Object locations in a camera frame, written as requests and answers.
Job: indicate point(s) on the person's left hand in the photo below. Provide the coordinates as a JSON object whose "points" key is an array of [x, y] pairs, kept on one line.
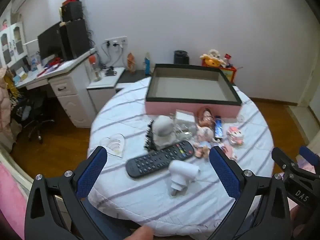
{"points": [[140, 233]]}

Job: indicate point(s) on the black computer monitor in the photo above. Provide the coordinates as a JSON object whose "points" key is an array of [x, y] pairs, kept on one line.
{"points": [[50, 42]]}

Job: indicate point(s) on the pink bed sheet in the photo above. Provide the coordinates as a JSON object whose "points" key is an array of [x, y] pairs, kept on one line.
{"points": [[12, 197]]}

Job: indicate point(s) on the pink brick toy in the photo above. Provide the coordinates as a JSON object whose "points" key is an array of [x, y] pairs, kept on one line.
{"points": [[228, 152]]}

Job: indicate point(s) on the white door frame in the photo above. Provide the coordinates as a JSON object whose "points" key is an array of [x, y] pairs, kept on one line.
{"points": [[308, 85]]}

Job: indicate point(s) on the clear bottle with orange cap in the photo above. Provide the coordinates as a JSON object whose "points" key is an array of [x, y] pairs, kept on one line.
{"points": [[95, 70]]}

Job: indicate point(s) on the orange toy crate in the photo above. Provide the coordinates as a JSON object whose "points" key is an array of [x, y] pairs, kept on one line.
{"points": [[228, 75]]}

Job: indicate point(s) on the black computer tower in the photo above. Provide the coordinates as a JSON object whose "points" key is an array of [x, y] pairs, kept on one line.
{"points": [[75, 38]]}

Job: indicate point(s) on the blue and white bag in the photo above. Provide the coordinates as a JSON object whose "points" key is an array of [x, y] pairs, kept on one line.
{"points": [[147, 65]]}

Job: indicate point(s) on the low cabinet with black top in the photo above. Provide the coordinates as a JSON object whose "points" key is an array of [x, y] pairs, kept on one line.
{"points": [[130, 78]]}

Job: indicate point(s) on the black comb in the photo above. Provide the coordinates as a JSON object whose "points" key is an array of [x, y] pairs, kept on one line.
{"points": [[149, 140]]}

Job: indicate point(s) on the white desk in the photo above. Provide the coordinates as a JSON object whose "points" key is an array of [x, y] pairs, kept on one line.
{"points": [[72, 92]]}

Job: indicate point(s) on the pink coat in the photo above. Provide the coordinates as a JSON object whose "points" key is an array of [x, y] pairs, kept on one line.
{"points": [[5, 110]]}

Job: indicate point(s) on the pink box with black rim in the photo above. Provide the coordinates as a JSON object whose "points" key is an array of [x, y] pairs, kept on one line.
{"points": [[190, 87]]}

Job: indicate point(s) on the white wall socket strip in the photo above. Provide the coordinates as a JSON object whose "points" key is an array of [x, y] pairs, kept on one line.
{"points": [[117, 41]]}

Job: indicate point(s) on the red cloth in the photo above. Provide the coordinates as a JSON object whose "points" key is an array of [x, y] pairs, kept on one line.
{"points": [[53, 62]]}

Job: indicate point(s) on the pink toy figure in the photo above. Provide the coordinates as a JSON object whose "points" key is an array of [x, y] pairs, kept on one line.
{"points": [[4, 24]]}

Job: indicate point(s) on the plush toy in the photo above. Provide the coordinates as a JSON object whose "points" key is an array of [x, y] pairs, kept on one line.
{"points": [[212, 56]]}

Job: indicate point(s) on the white side cabinet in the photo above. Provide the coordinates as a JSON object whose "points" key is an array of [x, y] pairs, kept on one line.
{"points": [[100, 97]]}

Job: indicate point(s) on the black office chair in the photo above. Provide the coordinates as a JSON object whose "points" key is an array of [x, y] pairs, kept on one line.
{"points": [[35, 120]]}

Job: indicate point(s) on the small black device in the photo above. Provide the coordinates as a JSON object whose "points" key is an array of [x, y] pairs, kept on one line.
{"points": [[110, 71]]}

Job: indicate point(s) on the white glass-door cabinet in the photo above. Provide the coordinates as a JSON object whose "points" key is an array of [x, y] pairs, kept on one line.
{"points": [[17, 42]]}

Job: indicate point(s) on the black remote control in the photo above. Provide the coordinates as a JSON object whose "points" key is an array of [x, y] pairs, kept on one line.
{"points": [[155, 161]]}

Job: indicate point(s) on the striped white tablecloth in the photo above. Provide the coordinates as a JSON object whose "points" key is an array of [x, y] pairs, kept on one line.
{"points": [[150, 205]]}

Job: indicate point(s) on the small pink cat toy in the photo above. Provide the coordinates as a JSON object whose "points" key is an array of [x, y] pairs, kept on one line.
{"points": [[235, 135]]}

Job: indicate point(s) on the blue rectangular bar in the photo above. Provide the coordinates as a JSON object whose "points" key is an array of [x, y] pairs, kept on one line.
{"points": [[218, 130]]}

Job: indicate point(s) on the white astronaut figurine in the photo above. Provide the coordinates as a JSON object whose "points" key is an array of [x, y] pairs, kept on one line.
{"points": [[162, 130]]}

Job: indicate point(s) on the black kettle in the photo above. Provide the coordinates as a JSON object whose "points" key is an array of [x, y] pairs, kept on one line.
{"points": [[181, 57]]}

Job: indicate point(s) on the person's blue jeans leg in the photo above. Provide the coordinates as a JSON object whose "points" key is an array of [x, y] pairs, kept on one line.
{"points": [[112, 225]]}

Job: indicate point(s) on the small doll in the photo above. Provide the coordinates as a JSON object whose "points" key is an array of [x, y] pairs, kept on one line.
{"points": [[203, 135]]}

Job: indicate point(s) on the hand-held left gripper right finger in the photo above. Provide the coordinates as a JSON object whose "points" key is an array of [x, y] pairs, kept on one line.
{"points": [[225, 173]]}

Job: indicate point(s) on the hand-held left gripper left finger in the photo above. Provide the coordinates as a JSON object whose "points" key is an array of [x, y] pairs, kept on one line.
{"points": [[92, 173]]}

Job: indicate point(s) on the orange snack bag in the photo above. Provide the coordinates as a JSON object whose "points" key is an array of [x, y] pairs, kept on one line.
{"points": [[131, 63]]}

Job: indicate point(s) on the small white box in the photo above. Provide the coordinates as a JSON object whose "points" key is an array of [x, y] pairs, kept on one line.
{"points": [[185, 116]]}

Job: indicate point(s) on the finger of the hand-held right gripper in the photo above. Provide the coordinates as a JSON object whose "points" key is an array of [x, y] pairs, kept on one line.
{"points": [[310, 155], [281, 158]]}

